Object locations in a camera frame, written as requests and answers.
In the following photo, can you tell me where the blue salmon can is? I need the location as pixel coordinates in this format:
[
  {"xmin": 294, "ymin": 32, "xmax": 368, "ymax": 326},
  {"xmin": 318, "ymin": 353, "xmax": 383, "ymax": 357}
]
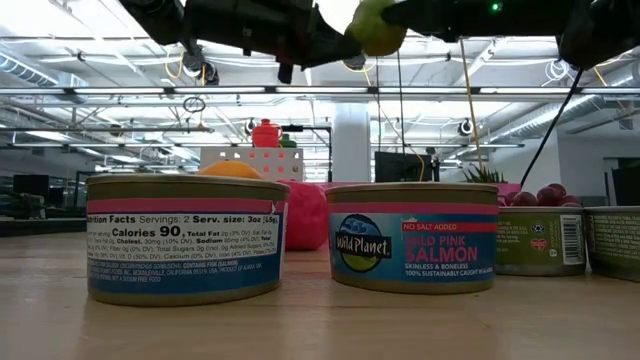
[
  {"xmin": 324, "ymin": 182, "xmax": 500, "ymax": 295},
  {"xmin": 85, "ymin": 173, "xmax": 291, "ymax": 307}
]

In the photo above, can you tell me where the red plastic tray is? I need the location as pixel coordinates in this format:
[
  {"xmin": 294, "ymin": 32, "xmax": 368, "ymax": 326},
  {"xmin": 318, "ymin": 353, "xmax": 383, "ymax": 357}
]
[{"xmin": 312, "ymin": 180, "xmax": 522, "ymax": 207}]

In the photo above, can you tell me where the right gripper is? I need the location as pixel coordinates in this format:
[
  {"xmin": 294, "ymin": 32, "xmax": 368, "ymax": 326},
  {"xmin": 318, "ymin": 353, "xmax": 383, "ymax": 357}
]
[{"xmin": 381, "ymin": 0, "xmax": 569, "ymax": 44}]

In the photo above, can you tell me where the red apple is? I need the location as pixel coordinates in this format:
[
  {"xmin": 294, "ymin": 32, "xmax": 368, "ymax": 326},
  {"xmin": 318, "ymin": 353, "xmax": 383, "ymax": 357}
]
[{"xmin": 277, "ymin": 179, "xmax": 330, "ymax": 252}]

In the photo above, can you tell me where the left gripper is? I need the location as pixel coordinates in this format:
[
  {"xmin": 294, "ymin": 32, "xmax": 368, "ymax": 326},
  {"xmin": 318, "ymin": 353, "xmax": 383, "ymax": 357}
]
[{"xmin": 180, "ymin": 0, "xmax": 365, "ymax": 85}]

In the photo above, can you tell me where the potted succulent plant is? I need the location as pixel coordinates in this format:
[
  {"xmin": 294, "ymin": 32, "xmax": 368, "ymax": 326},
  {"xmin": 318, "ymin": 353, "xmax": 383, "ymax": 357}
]
[{"xmin": 462, "ymin": 164, "xmax": 509, "ymax": 185}]

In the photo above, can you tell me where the red grapes bunch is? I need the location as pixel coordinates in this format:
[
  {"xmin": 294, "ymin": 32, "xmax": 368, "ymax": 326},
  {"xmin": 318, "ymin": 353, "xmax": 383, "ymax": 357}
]
[{"xmin": 499, "ymin": 183, "xmax": 584, "ymax": 209}]

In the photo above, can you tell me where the orange fruit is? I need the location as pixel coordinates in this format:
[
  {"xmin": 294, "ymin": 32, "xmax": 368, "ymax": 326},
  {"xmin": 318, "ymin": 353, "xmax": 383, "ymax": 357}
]
[{"xmin": 197, "ymin": 159, "xmax": 265, "ymax": 181}]

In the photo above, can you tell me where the yellow hanging cable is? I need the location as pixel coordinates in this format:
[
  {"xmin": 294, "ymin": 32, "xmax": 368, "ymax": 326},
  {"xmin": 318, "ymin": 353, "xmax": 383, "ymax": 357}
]
[{"xmin": 458, "ymin": 39, "xmax": 484, "ymax": 174}]

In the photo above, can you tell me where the white perforated basket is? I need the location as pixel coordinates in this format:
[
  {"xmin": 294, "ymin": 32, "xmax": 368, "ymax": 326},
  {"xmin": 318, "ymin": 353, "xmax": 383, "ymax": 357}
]
[{"xmin": 199, "ymin": 146, "xmax": 305, "ymax": 182}]

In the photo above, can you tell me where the green label can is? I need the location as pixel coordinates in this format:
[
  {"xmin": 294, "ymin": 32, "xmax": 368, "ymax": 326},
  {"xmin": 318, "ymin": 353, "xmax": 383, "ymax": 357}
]
[
  {"xmin": 582, "ymin": 206, "xmax": 640, "ymax": 284},
  {"xmin": 494, "ymin": 206, "xmax": 587, "ymax": 277}
]

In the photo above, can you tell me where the green pear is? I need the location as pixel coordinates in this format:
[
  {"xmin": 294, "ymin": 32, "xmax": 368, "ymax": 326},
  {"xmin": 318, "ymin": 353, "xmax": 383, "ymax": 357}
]
[{"xmin": 344, "ymin": 0, "xmax": 409, "ymax": 58}]

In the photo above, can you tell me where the black background monitor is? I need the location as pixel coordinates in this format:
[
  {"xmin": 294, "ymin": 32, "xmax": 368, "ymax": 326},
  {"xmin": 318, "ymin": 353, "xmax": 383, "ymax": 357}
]
[
  {"xmin": 374, "ymin": 151, "xmax": 441, "ymax": 184},
  {"xmin": 12, "ymin": 174, "xmax": 51, "ymax": 207}
]

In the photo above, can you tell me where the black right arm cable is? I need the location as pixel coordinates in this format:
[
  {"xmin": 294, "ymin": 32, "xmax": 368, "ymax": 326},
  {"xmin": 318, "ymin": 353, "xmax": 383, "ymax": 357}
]
[{"xmin": 519, "ymin": 68, "xmax": 585, "ymax": 189}]

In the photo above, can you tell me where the black hanging cable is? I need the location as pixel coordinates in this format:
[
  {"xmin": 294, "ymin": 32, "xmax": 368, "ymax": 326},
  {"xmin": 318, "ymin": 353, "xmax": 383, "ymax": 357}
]
[{"xmin": 396, "ymin": 49, "xmax": 407, "ymax": 156}]

